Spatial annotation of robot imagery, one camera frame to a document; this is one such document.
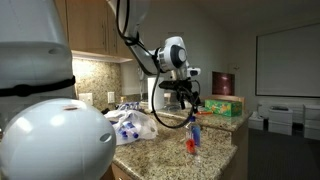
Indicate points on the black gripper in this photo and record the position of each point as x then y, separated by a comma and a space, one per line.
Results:
183, 89

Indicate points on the Fiji water bottle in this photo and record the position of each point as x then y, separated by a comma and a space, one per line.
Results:
131, 128
193, 135
121, 131

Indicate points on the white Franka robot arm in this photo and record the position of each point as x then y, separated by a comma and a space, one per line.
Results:
50, 143

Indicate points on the orange tool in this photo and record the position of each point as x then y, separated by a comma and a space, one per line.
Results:
204, 113

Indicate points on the white paper towel roll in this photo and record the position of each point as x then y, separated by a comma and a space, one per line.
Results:
160, 100

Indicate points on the green tissue box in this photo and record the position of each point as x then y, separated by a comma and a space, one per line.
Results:
223, 108

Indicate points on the pink flower picture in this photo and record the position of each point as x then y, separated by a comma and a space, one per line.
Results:
223, 83

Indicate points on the clear plastic bag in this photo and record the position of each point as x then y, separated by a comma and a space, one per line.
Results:
146, 126

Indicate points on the wrapped water bottle pack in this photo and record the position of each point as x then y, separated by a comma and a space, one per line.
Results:
128, 106

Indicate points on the white cardboard box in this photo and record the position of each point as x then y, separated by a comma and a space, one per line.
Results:
256, 121
312, 121

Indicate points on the white printer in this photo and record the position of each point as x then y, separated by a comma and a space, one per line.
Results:
280, 121

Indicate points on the wooden counter cabinet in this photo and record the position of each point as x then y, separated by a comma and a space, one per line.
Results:
116, 173

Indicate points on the white projector screen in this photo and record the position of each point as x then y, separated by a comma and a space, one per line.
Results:
288, 60

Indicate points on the gray wrist camera box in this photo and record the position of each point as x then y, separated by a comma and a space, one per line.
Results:
194, 72

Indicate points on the white wall outlet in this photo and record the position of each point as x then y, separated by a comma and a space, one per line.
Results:
111, 97

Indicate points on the white switch plate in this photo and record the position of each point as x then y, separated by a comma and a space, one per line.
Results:
86, 99

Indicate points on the wooden wall cabinets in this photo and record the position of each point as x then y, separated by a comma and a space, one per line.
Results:
86, 26

